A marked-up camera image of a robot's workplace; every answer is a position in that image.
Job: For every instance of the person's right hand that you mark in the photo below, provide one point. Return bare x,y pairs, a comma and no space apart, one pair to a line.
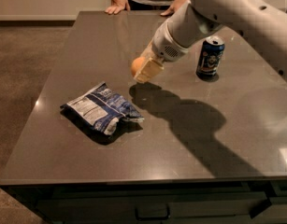
117,6

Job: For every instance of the black drawer handle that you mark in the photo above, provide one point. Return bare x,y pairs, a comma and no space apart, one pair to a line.
153,213

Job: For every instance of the blue soda can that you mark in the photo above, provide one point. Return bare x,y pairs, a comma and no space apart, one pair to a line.
210,56

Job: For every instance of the orange fruit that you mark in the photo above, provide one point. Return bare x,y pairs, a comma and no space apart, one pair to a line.
137,65

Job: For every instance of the blue chip bag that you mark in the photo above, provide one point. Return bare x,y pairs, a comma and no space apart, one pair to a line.
102,109

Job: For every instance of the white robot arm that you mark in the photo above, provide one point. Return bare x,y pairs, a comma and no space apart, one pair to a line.
262,26

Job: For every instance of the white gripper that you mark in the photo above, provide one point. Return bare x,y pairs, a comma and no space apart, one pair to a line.
164,48

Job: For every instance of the person's left hand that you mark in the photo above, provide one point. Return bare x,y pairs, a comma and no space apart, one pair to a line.
173,8

